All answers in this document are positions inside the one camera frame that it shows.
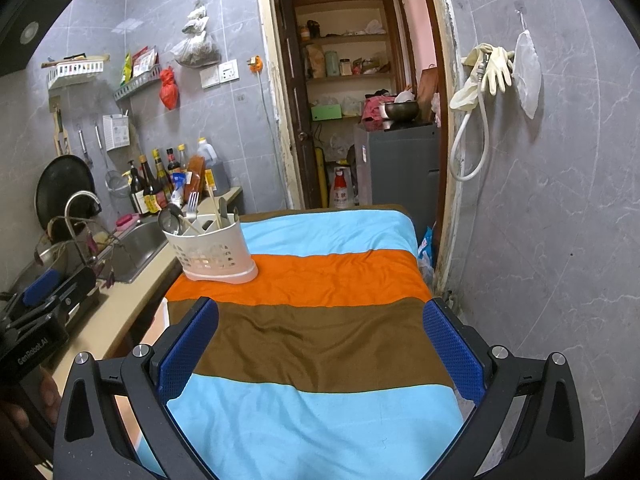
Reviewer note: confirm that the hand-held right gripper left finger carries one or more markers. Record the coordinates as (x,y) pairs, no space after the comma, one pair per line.
(187,345)

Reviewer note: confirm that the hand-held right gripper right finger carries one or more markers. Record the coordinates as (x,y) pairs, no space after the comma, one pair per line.
(452,347)

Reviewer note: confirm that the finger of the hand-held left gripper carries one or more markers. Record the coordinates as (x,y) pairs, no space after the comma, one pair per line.
(75,285)
(42,282)

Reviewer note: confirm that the white utensil caddy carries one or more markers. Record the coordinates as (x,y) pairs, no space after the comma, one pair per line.
(215,255)

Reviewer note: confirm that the large metal spoon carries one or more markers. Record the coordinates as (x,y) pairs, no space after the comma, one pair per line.
(167,219)

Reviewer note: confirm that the wooden chopstick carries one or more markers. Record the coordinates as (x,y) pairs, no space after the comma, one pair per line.
(212,205)
(217,210)
(187,223)

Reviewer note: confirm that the metal knife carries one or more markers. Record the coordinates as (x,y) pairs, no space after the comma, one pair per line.
(223,208)

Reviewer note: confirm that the metal fork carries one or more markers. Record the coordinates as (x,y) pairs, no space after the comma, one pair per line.
(193,200)

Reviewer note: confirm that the person's left hand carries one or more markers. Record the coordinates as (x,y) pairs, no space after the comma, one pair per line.
(47,390)

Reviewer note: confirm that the steel pot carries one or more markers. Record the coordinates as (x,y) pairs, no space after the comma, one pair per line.
(47,258)

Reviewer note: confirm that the peach red towel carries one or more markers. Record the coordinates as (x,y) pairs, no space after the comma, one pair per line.
(156,317)

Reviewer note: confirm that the withered plant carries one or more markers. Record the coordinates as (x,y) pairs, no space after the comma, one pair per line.
(87,245)

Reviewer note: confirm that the beige kitchen counter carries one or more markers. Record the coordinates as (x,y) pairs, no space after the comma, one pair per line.
(127,310)

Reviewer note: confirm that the steel sink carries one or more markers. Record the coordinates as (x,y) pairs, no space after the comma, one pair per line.
(140,240)

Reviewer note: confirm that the pink sponge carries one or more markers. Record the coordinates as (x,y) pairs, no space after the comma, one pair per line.
(125,221)

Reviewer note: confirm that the chrome faucet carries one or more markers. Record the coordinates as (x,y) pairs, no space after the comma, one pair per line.
(82,197)

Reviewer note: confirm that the black wok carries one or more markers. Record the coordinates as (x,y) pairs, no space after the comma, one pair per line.
(65,185)

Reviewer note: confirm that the blue plastic bag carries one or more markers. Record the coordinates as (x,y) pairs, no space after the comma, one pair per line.
(425,246)

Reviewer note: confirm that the yellow label sauce bottle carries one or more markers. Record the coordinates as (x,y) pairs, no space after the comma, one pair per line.
(150,187)
(161,177)

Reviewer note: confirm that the striped blanket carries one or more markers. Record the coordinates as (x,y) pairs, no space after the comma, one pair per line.
(320,340)

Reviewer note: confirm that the metal peeler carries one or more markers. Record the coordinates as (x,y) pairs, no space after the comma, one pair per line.
(84,147)

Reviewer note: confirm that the blue white seasoning packet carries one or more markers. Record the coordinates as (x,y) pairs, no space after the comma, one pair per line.
(177,187)

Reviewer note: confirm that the red cap sauce bottle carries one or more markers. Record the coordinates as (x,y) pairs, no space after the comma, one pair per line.
(173,161)

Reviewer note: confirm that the orange seasoning packet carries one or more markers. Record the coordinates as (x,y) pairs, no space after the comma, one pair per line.
(194,175)

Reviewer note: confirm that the yellow cap clear bottle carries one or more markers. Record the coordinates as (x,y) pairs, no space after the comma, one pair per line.
(182,158)

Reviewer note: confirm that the cooking oil jug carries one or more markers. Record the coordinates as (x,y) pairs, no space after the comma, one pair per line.
(214,167)

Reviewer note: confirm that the grey washing machine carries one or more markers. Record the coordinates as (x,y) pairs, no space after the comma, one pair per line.
(395,170)

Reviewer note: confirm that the yellow roll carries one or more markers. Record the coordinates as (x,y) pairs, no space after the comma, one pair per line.
(319,175)

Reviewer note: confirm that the red plastic bag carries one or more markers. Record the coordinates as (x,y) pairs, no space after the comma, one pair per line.
(169,89)

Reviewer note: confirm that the red snack packet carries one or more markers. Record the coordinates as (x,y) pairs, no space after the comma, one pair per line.
(145,60)

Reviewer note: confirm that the metal bowl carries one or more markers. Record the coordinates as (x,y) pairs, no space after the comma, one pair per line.
(400,109)

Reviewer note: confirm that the pink cloth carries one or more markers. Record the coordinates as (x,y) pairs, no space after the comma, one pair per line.
(371,108)

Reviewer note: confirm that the cream rubber glove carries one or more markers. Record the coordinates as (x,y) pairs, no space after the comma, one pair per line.
(467,90)
(497,72)

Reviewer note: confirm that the brown door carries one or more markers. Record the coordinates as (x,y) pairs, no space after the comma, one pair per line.
(297,110)

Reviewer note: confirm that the brown wooden board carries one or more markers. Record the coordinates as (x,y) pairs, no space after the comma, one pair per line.
(427,87)

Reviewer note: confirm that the green box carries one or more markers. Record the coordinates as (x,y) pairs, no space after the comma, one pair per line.
(327,111)

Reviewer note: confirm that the black range hood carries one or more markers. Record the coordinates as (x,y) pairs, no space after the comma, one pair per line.
(30,15)

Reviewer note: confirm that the clear bag of dried goods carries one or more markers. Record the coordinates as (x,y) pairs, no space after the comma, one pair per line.
(196,45)

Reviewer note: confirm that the clear plastic bag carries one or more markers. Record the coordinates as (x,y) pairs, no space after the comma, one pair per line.
(529,72)

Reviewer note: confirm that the green jar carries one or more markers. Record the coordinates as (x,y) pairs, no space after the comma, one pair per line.
(331,62)

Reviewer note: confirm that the wooden shelf unit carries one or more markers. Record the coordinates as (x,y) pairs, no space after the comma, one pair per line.
(350,37)

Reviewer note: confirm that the white wall utensil holder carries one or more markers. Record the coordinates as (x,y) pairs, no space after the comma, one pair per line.
(116,130)

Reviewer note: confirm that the metal wall shelf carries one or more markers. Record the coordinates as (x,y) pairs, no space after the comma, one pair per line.
(137,83)

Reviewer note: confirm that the white wall basket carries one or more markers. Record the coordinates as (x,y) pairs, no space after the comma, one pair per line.
(75,71)

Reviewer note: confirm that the white wall socket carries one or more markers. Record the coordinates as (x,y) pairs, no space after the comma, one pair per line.
(229,71)

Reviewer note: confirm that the wooden door frame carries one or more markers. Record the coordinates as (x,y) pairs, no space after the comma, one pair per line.
(270,85)

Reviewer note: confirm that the orange wall hook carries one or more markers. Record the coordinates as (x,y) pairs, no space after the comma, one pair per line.
(255,63)

